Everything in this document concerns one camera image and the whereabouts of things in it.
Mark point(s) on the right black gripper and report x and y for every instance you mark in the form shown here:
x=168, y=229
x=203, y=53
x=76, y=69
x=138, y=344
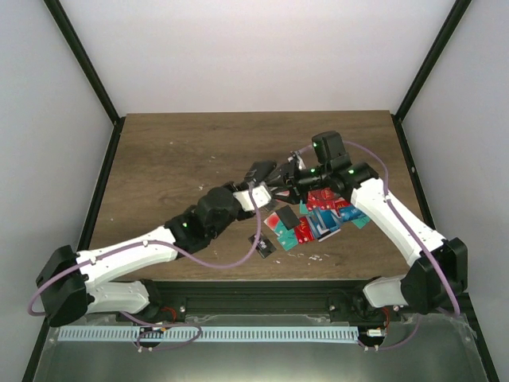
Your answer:
x=288, y=173

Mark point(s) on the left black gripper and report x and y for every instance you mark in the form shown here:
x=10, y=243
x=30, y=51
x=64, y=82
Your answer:
x=232, y=186

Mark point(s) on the black leather card holder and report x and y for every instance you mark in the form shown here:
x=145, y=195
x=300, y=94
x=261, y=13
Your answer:
x=259, y=171

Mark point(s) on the plain black card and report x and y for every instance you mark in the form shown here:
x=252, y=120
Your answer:
x=288, y=218

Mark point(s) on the white card red circle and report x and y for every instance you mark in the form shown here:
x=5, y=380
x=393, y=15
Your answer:
x=274, y=223

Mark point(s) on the red card with gold text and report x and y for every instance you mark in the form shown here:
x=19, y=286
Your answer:
x=303, y=231

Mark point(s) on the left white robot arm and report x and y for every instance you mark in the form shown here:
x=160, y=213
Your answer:
x=182, y=236

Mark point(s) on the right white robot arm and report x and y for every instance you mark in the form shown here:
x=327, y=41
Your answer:
x=438, y=267

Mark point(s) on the teal card upper pile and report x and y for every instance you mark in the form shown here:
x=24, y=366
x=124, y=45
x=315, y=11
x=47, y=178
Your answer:
x=288, y=240

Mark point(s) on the black VIP card centre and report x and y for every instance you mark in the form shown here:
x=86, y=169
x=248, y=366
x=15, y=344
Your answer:
x=263, y=246

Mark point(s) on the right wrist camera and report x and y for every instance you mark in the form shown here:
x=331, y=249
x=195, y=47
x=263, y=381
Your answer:
x=296, y=158

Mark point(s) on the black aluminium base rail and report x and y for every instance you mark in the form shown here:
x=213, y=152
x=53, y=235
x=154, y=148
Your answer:
x=175, y=301

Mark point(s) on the light blue cable duct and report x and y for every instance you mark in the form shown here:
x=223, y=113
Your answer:
x=318, y=334

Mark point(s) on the right black frame post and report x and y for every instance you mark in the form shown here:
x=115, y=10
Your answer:
x=438, y=46

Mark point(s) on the black frame post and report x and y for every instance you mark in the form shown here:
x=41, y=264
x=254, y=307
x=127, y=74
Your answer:
x=70, y=35
x=438, y=46

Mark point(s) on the left black frame post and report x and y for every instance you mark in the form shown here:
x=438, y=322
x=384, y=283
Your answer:
x=70, y=35

